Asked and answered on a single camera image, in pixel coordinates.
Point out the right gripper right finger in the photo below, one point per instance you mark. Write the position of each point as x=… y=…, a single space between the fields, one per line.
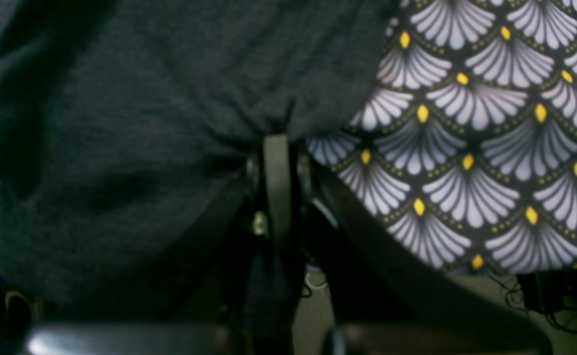
x=382 y=294

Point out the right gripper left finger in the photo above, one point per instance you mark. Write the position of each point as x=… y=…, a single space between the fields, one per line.
x=206 y=270

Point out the dark grey T-shirt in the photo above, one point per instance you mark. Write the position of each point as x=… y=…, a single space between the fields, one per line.
x=121 y=119

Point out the fan-patterned tablecloth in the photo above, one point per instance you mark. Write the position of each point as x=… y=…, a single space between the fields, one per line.
x=466 y=150

